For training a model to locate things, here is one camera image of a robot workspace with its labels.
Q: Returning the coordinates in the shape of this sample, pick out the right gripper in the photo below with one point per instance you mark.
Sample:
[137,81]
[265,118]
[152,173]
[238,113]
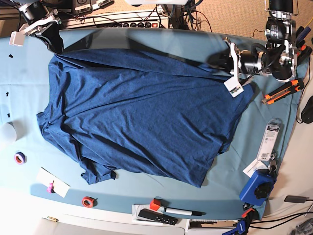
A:
[38,15]

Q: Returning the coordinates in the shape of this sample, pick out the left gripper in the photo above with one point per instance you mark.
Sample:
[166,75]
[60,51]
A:
[250,62]

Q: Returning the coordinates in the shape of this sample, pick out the dark blue t-shirt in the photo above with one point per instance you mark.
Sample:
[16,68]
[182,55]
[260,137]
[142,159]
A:
[142,112]

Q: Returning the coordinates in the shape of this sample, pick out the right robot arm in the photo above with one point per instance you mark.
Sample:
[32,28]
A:
[31,31]

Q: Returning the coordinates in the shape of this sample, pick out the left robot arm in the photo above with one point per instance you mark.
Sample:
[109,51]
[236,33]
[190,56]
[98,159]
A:
[278,57]

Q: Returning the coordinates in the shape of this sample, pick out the orange black utility knife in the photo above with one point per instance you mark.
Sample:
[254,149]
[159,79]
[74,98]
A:
[288,88]

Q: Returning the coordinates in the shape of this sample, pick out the white power strip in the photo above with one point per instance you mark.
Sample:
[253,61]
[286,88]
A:
[127,19]

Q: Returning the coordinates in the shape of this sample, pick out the orange black clamp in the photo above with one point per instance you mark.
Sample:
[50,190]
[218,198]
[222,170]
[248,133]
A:
[303,54]

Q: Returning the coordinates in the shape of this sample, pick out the blue clamp top right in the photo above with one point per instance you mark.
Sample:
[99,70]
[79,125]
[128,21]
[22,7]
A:
[301,33]

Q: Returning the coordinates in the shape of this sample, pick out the blue clamp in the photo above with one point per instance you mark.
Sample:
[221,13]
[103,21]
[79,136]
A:
[301,33]
[240,229]

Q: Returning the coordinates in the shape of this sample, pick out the clear blister package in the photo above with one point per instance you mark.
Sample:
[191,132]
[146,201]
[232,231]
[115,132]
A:
[269,139]

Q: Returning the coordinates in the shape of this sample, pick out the white plastic cup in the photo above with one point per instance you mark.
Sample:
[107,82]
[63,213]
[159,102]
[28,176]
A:
[8,135]

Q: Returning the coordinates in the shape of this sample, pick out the white paper label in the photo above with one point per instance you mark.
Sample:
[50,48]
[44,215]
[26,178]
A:
[254,166]

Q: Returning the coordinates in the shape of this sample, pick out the purple tape roll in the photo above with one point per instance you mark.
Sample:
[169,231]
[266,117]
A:
[20,158]

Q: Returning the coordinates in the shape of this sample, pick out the blue box with knob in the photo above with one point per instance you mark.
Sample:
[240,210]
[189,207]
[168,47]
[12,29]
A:
[258,187]

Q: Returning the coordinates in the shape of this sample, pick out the black small device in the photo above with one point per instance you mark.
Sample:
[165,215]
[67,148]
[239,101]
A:
[295,199]

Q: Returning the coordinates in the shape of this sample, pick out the white card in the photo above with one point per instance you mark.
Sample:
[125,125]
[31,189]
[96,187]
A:
[44,177]

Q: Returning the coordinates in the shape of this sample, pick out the pink small toy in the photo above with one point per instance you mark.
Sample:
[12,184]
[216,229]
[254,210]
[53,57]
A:
[50,188]

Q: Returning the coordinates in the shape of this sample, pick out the orange clamp bottom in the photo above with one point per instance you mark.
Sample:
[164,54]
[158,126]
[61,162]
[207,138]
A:
[251,214]

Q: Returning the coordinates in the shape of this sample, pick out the red small block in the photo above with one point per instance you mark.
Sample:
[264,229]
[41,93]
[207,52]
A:
[155,204]

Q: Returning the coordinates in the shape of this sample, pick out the white black marker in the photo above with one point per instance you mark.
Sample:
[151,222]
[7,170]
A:
[183,212]

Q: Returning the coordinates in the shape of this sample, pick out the blue clamp bottom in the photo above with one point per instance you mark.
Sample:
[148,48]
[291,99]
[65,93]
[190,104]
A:
[240,229]

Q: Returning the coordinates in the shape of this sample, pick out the red tape roll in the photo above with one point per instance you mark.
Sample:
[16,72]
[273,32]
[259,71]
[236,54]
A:
[88,202]

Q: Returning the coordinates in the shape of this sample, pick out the black remote control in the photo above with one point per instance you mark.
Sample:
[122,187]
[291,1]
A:
[158,217]

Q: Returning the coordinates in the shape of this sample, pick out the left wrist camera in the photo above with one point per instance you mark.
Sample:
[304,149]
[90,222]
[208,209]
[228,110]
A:
[233,86]

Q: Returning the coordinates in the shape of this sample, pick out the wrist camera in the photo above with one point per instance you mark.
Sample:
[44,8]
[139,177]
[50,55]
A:
[17,39]
[233,86]

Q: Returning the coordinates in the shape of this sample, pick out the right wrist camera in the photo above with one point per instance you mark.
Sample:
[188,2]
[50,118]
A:
[17,39]

